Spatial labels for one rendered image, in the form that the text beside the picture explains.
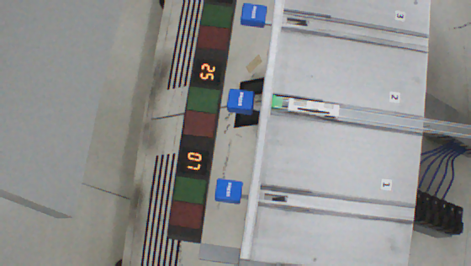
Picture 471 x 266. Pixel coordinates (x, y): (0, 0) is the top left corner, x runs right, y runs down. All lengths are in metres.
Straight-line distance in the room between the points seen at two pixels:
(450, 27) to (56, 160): 0.84
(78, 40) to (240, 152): 0.57
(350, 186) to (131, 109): 0.87
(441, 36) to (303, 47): 0.53
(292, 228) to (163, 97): 0.76
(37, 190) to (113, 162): 0.82
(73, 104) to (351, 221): 0.35
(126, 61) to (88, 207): 0.31
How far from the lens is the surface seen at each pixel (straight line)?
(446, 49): 1.69
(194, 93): 1.19
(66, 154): 1.12
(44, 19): 1.13
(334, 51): 1.20
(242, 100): 1.17
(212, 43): 1.21
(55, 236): 1.82
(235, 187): 1.14
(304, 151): 1.16
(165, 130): 1.82
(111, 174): 1.91
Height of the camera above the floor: 1.53
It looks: 46 degrees down
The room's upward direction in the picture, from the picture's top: 82 degrees clockwise
